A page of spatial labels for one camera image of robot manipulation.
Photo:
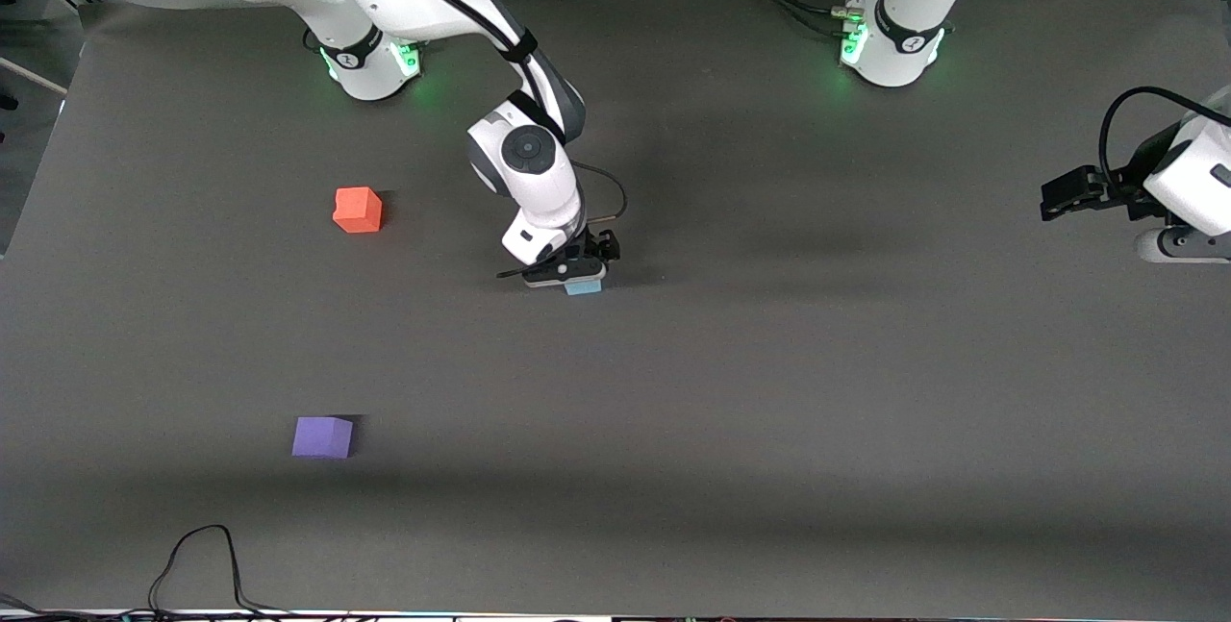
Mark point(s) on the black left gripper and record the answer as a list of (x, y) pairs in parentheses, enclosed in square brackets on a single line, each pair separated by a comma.
[(1133, 192)]

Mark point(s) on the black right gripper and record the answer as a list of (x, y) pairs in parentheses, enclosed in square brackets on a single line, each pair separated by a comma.
[(598, 248)]

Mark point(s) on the light blue foam block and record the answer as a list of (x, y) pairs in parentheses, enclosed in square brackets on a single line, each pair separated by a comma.
[(584, 287)]

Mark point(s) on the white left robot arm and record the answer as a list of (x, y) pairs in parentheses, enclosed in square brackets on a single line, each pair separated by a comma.
[(904, 45)]

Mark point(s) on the orange foam block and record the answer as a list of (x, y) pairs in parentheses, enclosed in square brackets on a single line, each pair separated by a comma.
[(358, 211)]

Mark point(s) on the purple foam block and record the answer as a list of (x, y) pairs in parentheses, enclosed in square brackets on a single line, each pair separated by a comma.
[(322, 437)]

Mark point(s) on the dark grey table mat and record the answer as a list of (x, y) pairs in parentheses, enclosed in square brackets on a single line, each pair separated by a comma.
[(769, 391)]

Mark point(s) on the thin metal rod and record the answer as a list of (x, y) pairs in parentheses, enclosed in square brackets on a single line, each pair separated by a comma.
[(34, 76)]

